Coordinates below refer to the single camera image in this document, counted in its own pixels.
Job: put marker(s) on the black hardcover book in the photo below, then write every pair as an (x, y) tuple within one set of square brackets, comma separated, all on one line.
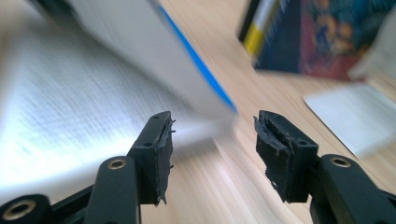
[(249, 18)]

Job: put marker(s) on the yellow paperback book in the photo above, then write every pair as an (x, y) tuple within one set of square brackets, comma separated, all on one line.
[(258, 34)]

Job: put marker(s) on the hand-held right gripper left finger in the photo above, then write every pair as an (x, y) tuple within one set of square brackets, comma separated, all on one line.
[(154, 161)]

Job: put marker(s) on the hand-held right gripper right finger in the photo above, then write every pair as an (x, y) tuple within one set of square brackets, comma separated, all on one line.
[(289, 168)]

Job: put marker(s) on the blue book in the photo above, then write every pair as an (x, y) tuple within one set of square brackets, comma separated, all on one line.
[(93, 93)]

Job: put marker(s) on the white expandable bookend rack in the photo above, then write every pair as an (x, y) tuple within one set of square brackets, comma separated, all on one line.
[(351, 118)]

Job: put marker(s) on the red illustrated book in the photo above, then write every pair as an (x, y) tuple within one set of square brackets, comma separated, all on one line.
[(323, 40)]

